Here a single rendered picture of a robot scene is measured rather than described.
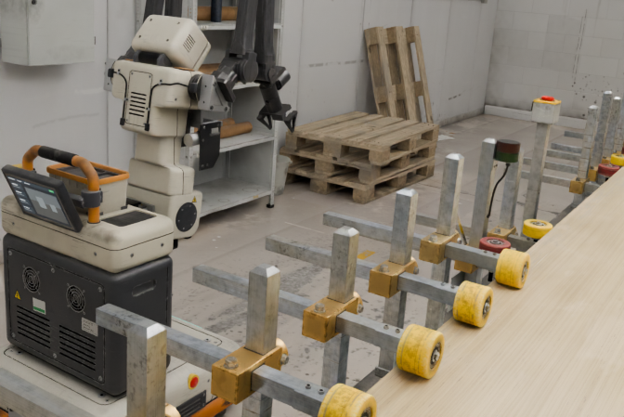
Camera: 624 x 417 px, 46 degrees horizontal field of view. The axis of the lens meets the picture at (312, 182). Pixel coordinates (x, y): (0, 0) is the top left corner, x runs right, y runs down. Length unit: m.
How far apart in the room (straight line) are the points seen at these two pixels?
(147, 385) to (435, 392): 0.50
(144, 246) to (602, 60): 8.07
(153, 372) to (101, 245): 1.23
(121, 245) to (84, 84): 2.27
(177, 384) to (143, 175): 0.70
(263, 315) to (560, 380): 0.54
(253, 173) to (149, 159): 2.73
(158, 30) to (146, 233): 0.69
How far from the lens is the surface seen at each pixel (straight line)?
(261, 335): 1.16
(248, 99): 5.15
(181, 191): 2.52
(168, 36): 2.46
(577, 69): 9.81
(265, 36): 2.54
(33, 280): 2.48
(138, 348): 0.96
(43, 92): 4.16
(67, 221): 2.24
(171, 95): 2.38
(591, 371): 1.43
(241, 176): 5.28
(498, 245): 1.98
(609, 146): 3.70
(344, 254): 1.33
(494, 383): 1.32
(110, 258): 2.17
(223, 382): 1.14
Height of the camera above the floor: 1.53
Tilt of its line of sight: 15 degrees down
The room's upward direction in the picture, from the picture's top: 4 degrees clockwise
